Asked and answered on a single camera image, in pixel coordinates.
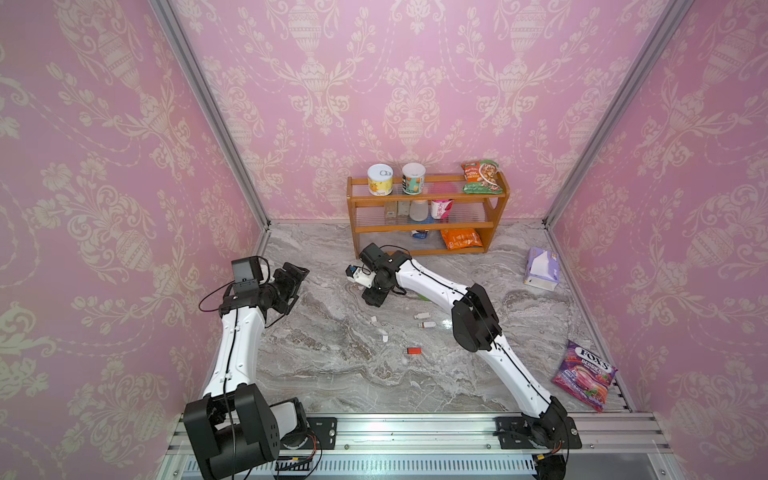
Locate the yellow white can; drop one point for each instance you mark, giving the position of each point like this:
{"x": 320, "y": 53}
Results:
{"x": 380, "y": 179}

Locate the pink white cup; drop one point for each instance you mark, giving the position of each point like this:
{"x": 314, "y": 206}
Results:
{"x": 440, "y": 208}

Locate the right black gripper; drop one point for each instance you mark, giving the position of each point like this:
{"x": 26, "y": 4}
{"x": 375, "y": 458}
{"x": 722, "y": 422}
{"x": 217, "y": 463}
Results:
{"x": 370, "y": 297}

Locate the aluminium front rail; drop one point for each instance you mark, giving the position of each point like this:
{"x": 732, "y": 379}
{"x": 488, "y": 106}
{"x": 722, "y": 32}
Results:
{"x": 472, "y": 433}

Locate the purple candy bag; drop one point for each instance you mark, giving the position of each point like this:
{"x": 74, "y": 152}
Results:
{"x": 585, "y": 376}

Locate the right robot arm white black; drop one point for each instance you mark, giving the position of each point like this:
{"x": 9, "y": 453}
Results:
{"x": 476, "y": 328}

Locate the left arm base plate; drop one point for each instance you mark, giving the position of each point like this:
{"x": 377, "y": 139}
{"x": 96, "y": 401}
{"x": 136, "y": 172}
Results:
{"x": 323, "y": 429}

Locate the green orange can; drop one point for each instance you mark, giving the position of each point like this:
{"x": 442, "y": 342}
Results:
{"x": 413, "y": 175}

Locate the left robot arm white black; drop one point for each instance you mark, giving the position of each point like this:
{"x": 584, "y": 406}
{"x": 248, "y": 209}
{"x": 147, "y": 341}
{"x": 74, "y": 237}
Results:
{"x": 232, "y": 428}

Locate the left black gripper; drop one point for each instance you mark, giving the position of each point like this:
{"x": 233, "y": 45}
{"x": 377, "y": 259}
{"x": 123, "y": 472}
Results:
{"x": 291, "y": 283}

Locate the purple tissue box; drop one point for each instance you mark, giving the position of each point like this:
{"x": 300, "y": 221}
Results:
{"x": 542, "y": 270}

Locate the green red snack packet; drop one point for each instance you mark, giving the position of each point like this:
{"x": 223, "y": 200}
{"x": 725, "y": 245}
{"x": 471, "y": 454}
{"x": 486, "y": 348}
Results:
{"x": 481, "y": 178}

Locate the wooden shelf rack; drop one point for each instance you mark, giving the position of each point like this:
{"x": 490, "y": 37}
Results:
{"x": 415, "y": 222}

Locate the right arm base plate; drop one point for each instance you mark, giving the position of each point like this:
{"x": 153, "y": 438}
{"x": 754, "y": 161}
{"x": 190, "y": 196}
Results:
{"x": 522, "y": 432}

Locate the white plastic bottle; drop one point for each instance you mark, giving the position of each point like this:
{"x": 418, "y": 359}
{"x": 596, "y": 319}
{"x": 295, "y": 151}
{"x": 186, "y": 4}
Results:
{"x": 419, "y": 210}

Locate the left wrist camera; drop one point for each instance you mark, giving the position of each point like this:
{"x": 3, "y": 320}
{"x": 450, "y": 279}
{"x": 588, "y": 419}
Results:
{"x": 247, "y": 274}

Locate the orange snack bag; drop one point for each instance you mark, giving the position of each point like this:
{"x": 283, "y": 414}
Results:
{"x": 455, "y": 239}

